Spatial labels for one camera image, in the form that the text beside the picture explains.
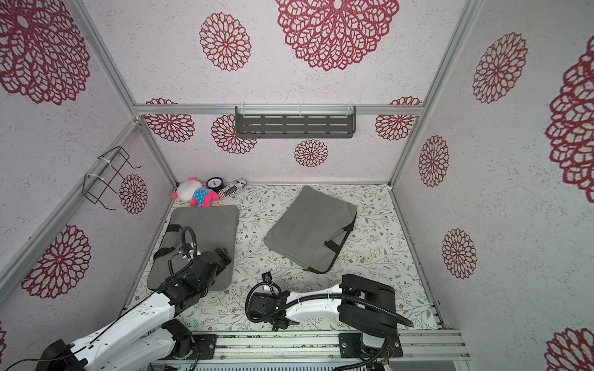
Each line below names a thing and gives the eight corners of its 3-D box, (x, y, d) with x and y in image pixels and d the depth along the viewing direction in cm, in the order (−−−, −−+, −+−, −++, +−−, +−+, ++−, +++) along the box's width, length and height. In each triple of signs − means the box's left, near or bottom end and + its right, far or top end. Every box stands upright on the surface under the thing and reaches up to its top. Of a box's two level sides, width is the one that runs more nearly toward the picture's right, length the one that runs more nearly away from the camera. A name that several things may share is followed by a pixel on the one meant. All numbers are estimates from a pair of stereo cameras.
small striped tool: (222, 200, 116) (221, 195, 113) (218, 195, 118) (216, 190, 116) (248, 186, 123) (247, 181, 120) (243, 181, 125) (242, 176, 122)
